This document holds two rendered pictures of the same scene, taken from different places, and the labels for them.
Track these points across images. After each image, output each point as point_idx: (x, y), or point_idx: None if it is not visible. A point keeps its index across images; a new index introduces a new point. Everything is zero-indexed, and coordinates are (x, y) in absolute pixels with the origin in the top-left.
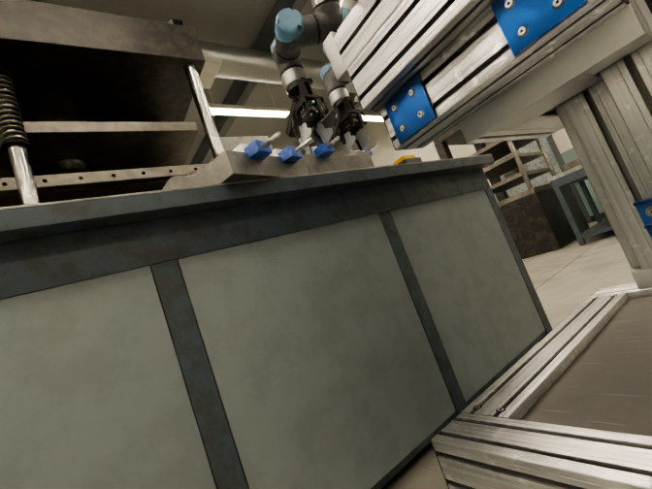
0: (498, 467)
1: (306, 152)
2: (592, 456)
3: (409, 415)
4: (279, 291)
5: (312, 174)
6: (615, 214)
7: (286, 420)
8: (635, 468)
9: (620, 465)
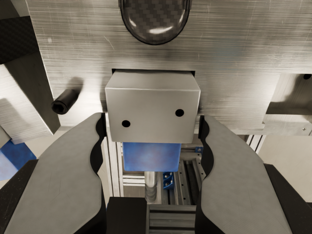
0: None
1: (106, 92)
2: (108, 134)
3: None
4: None
5: (65, 130)
6: (178, 175)
7: None
8: (108, 140)
9: (108, 138)
